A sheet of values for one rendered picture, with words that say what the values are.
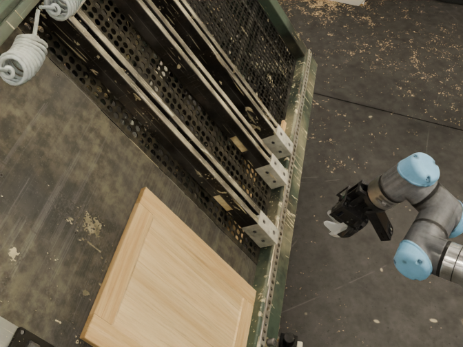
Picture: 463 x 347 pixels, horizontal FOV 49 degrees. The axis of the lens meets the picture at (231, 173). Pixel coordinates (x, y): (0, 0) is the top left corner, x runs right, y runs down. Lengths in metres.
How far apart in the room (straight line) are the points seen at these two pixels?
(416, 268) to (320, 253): 1.88
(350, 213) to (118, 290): 0.58
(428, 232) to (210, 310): 0.71
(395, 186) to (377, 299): 1.73
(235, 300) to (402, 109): 2.54
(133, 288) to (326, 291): 1.64
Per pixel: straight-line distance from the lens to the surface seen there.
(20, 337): 1.08
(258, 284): 1.75
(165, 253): 1.42
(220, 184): 1.60
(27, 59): 1.03
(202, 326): 1.50
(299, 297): 2.76
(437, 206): 1.15
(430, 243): 1.08
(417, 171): 1.11
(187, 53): 1.69
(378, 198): 1.18
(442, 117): 3.91
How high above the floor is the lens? 2.42
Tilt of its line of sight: 48 degrees down
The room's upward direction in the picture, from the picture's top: straight up
